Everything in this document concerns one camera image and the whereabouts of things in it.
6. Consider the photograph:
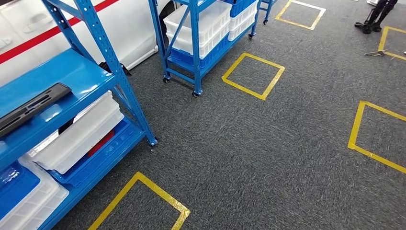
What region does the black plastic panel part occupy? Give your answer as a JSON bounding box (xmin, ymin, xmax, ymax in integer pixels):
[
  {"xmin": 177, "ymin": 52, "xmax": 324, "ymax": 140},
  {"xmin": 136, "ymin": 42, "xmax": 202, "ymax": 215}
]
[{"xmin": 0, "ymin": 82, "xmax": 72, "ymax": 138}]

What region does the blue metal shelf rack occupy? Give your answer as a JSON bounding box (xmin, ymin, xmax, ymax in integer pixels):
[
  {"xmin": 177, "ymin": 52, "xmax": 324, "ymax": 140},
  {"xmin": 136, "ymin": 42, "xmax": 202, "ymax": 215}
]
[{"xmin": 0, "ymin": 0, "xmax": 158, "ymax": 230}]

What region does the blue plastic crate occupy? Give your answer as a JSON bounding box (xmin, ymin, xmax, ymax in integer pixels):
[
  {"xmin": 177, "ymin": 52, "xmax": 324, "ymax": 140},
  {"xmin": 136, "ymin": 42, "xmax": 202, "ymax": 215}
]
[
  {"xmin": 222, "ymin": 0, "xmax": 258, "ymax": 18},
  {"xmin": 170, "ymin": 33, "xmax": 230, "ymax": 70}
]

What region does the blue wheeled storage rack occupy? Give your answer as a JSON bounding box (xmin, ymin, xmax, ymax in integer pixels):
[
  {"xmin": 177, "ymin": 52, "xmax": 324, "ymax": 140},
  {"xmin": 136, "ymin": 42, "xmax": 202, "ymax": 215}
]
[
  {"xmin": 148, "ymin": 0, "xmax": 262, "ymax": 98},
  {"xmin": 259, "ymin": 0, "xmax": 279, "ymax": 25}
]

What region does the large white plastic crate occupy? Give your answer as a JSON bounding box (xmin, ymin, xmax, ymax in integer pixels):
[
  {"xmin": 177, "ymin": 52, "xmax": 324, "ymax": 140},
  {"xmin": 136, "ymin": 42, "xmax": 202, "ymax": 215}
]
[
  {"xmin": 163, "ymin": 0, "xmax": 233, "ymax": 45},
  {"xmin": 166, "ymin": 23, "xmax": 231, "ymax": 60}
]

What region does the small white plastic crate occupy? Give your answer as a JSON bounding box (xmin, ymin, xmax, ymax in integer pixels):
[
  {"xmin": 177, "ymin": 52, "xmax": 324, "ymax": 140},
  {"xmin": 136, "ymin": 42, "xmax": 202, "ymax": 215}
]
[
  {"xmin": 227, "ymin": 14, "xmax": 257, "ymax": 42},
  {"xmin": 228, "ymin": 2, "xmax": 259, "ymax": 32}
]

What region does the small red item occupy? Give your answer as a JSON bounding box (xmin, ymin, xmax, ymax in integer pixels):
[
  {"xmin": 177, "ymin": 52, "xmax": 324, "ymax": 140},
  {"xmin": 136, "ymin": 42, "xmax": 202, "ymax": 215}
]
[{"xmin": 87, "ymin": 129, "xmax": 115, "ymax": 159}]

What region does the white car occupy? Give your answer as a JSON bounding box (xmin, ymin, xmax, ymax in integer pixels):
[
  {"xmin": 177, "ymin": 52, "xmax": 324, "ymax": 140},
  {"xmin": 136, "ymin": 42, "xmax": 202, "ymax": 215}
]
[{"xmin": 0, "ymin": 0, "xmax": 178, "ymax": 87}]

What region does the red barrier belt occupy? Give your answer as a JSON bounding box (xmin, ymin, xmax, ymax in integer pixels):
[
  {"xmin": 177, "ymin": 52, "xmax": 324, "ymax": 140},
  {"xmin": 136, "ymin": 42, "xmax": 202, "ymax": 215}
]
[{"xmin": 0, "ymin": 0, "xmax": 120, "ymax": 65}]

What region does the small grey metal tool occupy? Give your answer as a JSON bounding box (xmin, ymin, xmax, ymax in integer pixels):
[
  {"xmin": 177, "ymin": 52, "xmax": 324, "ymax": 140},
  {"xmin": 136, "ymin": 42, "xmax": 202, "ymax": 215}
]
[{"xmin": 364, "ymin": 49, "xmax": 389, "ymax": 58}]

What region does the black tripod stand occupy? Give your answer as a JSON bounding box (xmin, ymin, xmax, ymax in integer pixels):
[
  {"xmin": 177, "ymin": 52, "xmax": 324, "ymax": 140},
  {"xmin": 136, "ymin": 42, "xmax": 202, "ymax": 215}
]
[{"xmin": 354, "ymin": 0, "xmax": 399, "ymax": 35}]

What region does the black plastic bracket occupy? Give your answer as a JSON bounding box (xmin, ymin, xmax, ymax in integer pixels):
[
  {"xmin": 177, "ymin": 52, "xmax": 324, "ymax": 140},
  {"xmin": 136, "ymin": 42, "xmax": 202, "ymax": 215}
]
[{"xmin": 99, "ymin": 61, "xmax": 132, "ymax": 77}]

